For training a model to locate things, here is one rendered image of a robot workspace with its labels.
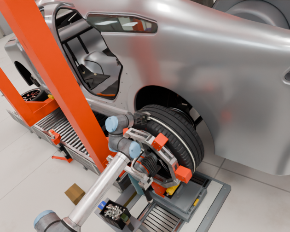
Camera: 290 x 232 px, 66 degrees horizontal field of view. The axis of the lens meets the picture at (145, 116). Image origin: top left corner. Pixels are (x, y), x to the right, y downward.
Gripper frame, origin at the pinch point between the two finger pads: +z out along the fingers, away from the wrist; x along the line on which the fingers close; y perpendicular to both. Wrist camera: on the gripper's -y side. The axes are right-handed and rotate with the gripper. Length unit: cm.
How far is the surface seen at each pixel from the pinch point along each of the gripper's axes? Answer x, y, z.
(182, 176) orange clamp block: -35.0, 33.8, 0.8
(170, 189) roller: -65, 13, 19
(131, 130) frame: -13.0, -8.2, -7.2
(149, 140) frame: -13.9, 11.3, -9.1
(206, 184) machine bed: -84, 17, 81
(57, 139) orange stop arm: -75, -167, 12
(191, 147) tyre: -18.8, 30.7, 13.2
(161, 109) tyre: 3.3, 4.1, 10.5
